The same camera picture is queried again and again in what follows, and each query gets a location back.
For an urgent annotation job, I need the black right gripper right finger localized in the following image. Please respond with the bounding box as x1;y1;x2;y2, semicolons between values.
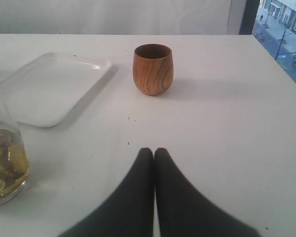
154;148;260;237

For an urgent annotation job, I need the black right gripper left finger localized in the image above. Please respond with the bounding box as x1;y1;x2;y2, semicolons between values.
61;148;154;237

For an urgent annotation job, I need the clear measuring beaker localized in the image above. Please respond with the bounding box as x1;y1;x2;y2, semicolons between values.
0;82;29;205

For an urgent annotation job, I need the brown wooden cup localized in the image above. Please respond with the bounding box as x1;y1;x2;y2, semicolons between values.
133;44;174;96

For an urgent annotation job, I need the white plastic tray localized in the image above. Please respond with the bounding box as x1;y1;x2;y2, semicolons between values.
1;52;113;127

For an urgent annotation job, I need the black metal frame post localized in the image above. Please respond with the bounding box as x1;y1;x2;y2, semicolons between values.
239;0;259;35

